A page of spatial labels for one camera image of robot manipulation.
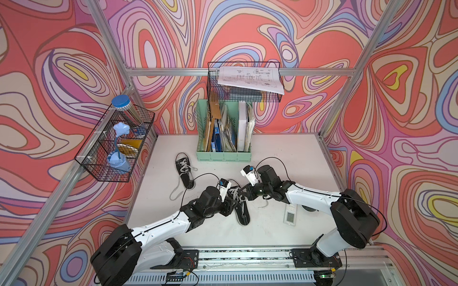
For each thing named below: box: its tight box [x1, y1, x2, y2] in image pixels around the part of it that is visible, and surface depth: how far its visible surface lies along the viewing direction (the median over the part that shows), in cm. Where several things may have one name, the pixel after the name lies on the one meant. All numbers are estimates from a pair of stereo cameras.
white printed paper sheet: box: [217, 66, 286, 95], surface depth 86 cm
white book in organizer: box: [237, 100, 247, 152], surface depth 98 cm
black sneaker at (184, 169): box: [174, 152, 196, 189], surface depth 98 cm
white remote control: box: [283, 203, 298, 227], surface depth 86 cm
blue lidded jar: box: [111, 94, 144, 129], surface depth 75 cm
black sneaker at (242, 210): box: [227, 186, 251, 226], surface depth 86 cm
